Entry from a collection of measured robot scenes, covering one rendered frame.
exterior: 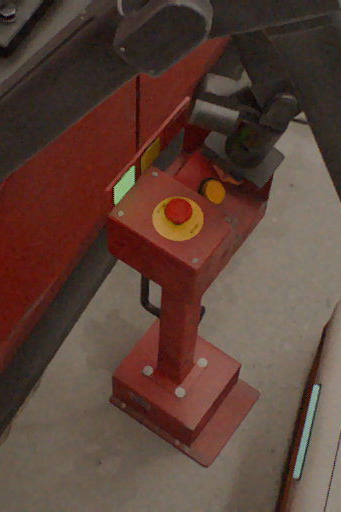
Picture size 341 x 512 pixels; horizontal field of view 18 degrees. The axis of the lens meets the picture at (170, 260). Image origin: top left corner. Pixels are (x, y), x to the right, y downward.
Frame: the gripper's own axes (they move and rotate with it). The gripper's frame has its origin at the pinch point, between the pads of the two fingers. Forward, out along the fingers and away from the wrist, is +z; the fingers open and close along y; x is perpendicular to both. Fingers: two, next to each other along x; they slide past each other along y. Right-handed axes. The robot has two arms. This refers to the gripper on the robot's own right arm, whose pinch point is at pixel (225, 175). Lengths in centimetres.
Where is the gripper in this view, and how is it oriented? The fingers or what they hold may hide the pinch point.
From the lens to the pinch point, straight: 155.7
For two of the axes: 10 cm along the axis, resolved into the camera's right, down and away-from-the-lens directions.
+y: -7.9, -6.2, 0.1
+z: -2.4, 3.2, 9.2
